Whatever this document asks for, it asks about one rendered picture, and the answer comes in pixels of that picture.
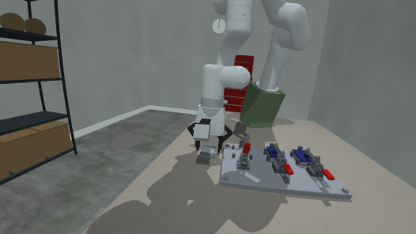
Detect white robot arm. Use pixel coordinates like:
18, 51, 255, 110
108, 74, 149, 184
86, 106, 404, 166
193, 0, 310, 142

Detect blue flat metal blank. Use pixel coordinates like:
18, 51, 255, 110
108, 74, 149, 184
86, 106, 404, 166
267, 146, 277, 161

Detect blue flat plate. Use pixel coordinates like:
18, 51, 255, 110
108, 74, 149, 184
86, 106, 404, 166
293, 149, 312, 165

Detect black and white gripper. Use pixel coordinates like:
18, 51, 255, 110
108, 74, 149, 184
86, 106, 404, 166
187, 104, 233, 153

